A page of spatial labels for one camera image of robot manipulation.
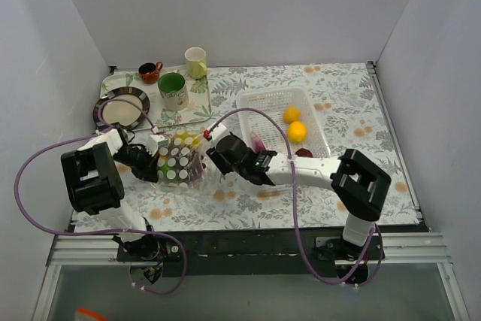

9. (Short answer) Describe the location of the orange fake fruit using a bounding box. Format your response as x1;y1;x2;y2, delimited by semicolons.
287;121;307;144

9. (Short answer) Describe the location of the black rimmed ceramic plate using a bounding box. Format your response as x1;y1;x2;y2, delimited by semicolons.
92;86;150;129

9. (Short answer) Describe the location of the polka dot zip top bag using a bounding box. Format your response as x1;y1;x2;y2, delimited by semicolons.
155;129;208;192

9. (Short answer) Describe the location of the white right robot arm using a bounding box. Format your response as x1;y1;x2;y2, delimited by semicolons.
204;131;392;259

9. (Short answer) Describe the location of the floral tablecloth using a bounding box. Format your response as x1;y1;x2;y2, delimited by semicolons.
73;62;420;230

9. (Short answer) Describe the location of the green inside floral mug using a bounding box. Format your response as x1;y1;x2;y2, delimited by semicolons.
158;72;189;111

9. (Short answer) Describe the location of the brown small teacup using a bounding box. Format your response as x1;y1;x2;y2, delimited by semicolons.
138;62;163;84

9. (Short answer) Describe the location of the white perforated plastic basket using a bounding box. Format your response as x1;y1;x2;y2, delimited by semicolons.
236;86;331;158

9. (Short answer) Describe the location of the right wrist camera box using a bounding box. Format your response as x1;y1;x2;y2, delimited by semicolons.
203;123;230;148

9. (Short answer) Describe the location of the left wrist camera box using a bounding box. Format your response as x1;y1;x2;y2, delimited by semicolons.
145;135;170;156

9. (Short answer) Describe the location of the pale yellow mug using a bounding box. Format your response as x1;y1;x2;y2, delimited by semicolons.
184;47;207;80

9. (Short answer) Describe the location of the orange tipped object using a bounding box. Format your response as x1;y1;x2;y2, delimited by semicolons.
74;307;101;321

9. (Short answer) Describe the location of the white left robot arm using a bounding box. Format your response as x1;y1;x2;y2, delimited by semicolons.
61;125;168;261

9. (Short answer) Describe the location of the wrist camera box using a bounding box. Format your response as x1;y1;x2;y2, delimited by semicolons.
145;135;170;156
203;123;230;148

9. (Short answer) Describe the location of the yellow fake lemon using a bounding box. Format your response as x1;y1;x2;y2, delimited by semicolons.
283;106;301;124

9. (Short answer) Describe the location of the dark red fake apple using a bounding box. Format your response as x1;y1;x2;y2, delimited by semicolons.
295;148;313;158

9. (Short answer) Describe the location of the floral serving tray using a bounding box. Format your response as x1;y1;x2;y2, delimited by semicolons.
100;66;214;132

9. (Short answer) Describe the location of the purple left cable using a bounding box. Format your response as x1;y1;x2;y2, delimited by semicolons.
14;98;188;295

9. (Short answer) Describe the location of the orange green fake mango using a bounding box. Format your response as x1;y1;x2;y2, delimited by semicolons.
157;156;170;183

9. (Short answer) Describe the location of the purple fake eggplant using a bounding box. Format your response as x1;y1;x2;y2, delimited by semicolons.
250;132;266;153

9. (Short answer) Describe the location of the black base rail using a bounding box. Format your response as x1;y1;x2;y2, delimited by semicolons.
112;229;386;288

